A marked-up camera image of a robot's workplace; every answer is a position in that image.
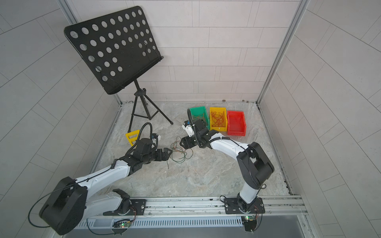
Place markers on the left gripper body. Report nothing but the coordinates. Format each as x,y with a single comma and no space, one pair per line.
158,156

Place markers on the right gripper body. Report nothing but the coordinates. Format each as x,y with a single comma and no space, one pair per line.
192,141

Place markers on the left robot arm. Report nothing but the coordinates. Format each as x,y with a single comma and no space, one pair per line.
74,200

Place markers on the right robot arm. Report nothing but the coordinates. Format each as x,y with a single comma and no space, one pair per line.
253,162

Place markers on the green plastic bin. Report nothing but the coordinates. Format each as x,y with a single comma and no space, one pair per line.
200,113

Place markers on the yellow triangular plastic block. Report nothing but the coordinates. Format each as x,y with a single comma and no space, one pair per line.
132,137

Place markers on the yellow plastic bin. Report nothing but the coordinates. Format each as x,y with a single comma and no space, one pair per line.
218,119

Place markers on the red plastic bin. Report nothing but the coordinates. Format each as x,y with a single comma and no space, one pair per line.
236,123

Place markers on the left green circuit board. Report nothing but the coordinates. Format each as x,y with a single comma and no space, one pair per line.
123,224

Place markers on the green circuit board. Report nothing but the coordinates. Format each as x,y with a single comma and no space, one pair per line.
123,224
249,223

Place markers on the right green circuit board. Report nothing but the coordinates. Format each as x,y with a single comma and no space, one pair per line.
249,223

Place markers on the black perforated music stand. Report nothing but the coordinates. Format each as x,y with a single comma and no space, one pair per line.
118,48

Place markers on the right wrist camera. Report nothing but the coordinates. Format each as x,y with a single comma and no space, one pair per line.
188,128

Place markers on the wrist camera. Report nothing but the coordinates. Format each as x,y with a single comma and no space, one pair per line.
188,128
155,138

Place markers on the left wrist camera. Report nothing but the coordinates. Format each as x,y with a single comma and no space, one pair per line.
155,138

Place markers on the aluminium mounting rail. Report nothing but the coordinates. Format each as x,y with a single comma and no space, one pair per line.
160,207

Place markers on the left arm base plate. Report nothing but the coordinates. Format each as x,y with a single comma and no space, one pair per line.
128,207

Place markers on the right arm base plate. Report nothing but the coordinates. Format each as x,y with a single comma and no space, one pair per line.
239,206

